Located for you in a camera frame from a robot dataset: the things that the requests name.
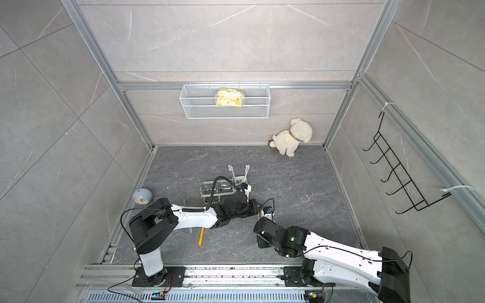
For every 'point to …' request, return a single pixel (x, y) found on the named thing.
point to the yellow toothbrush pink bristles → (201, 237)
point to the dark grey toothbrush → (230, 168)
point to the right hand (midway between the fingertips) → (260, 235)
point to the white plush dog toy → (287, 141)
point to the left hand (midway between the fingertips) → (267, 204)
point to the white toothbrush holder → (211, 190)
